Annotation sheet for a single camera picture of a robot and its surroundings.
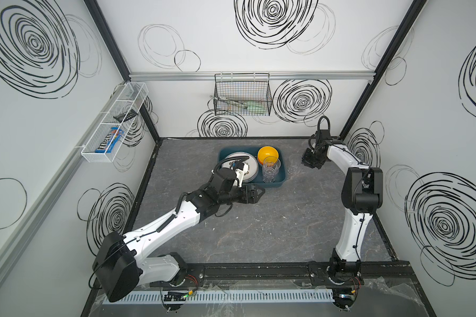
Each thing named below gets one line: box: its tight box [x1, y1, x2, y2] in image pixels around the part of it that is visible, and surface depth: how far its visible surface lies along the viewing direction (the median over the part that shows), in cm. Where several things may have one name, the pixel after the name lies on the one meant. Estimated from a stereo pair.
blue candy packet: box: [95, 126, 125, 154], surface depth 71 cm
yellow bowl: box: [257, 145, 279, 167], surface depth 107 cm
